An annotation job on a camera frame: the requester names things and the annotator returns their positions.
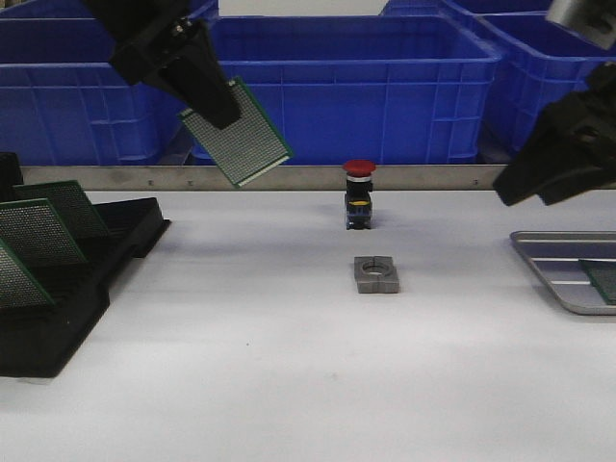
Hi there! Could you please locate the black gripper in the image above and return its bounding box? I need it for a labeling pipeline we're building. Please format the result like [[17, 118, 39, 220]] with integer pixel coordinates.
[[493, 62, 615, 206], [83, 1, 241, 129]]

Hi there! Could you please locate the green circuit board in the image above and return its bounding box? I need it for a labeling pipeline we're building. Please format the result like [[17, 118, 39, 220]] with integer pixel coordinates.
[[1, 241, 55, 311], [13, 180, 110, 240], [178, 77, 293, 189], [1, 198, 88, 268]]

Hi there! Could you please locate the green circuit board rearmost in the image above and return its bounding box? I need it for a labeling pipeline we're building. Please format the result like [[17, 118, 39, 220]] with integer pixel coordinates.
[[579, 260, 615, 305]]

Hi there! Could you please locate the silver metal tray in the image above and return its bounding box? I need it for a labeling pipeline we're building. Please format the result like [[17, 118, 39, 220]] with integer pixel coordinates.
[[510, 231, 615, 316]]

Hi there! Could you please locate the green circuit board front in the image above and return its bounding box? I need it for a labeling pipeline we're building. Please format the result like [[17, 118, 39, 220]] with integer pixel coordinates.
[[1, 241, 55, 311]]

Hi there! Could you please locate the black slotted board rack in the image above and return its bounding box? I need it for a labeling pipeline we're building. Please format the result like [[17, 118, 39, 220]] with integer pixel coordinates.
[[1, 152, 170, 378]]

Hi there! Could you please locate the blue plastic bin right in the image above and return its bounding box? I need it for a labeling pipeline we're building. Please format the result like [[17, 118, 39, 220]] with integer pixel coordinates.
[[475, 14, 615, 155]]

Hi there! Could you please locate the blue plastic bin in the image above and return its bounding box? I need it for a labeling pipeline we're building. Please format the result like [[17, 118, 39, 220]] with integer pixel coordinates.
[[1, 18, 185, 166], [210, 15, 500, 166], [475, 14, 615, 155]]

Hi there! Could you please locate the blue plastic bin left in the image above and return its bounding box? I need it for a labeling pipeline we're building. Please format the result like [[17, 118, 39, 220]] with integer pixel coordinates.
[[1, 18, 185, 166]]

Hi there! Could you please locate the blue plastic bin centre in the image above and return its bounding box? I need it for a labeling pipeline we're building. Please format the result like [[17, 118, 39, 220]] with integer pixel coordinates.
[[210, 15, 500, 166]]

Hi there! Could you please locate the blue bin back left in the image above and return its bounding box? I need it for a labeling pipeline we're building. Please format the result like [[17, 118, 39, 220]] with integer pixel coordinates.
[[1, 0, 219, 19]]

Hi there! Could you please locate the red emergency stop button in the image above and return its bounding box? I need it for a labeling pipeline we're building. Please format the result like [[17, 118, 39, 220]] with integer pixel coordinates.
[[343, 160, 376, 230]]

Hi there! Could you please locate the blue bin back right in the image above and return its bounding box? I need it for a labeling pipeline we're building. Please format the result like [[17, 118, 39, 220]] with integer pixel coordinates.
[[381, 0, 552, 15]]

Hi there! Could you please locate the grey metal clamp block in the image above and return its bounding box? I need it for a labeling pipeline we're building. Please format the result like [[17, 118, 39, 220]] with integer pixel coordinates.
[[353, 256, 400, 294]]

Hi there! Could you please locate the metal table edge rail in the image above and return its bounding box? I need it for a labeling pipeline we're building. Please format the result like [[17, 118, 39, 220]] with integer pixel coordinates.
[[21, 165, 503, 192]]

